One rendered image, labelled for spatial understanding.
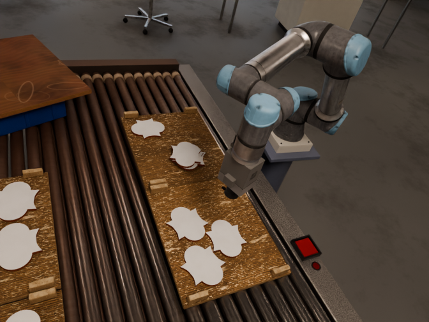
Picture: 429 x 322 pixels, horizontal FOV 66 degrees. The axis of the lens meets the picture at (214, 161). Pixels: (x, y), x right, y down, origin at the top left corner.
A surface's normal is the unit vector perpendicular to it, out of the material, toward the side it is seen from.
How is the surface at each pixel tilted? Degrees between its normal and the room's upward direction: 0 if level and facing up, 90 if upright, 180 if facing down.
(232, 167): 90
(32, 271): 0
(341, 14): 90
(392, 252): 0
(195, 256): 0
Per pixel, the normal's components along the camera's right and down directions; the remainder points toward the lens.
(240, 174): -0.68, 0.39
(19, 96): 0.21, -0.71
